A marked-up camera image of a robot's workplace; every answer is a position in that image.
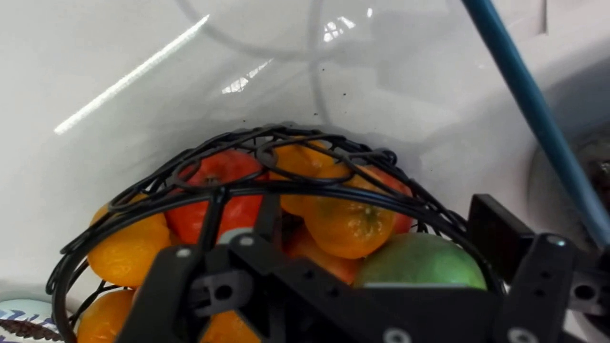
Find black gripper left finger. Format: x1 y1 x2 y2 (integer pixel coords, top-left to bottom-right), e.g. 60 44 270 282
114 189 358 343

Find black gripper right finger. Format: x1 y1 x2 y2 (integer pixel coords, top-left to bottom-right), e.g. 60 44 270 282
466 194 610 343

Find orange fruit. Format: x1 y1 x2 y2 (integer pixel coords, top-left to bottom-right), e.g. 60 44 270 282
87 213 171 288
302 166 405 259

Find red apple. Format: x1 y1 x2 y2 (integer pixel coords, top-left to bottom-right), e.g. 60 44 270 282
163 149 266 248

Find green apple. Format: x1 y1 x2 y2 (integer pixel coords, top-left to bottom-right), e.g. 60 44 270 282
354 232 485 290

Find black wire fruit basket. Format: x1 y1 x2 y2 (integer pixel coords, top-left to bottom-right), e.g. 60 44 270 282
45 126 504 343

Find blue cable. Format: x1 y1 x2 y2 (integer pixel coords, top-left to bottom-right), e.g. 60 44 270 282
461 0 610 249

